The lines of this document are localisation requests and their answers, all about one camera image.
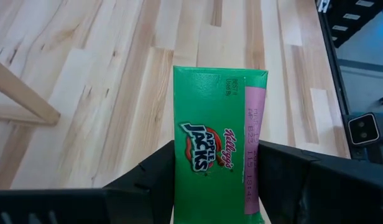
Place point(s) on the black aluminium rig frame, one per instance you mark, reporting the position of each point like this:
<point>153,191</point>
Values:
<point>334,77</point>

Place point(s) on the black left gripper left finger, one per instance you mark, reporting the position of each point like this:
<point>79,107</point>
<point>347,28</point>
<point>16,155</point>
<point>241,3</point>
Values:
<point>148,189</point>

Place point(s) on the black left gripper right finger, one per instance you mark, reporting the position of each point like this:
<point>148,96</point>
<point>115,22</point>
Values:
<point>281,183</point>

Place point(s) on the small black camera cube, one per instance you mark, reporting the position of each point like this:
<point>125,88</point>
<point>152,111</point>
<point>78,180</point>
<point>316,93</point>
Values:
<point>364,129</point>

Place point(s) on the wooden slatted shelf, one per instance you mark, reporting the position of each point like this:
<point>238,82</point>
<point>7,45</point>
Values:
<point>26,99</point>

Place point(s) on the green Apple Jacks cereal box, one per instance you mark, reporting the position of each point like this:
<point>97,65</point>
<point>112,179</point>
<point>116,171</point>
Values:
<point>210,105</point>

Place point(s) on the black drawer cabinet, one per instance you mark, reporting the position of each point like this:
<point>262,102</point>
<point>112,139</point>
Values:
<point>356,21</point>

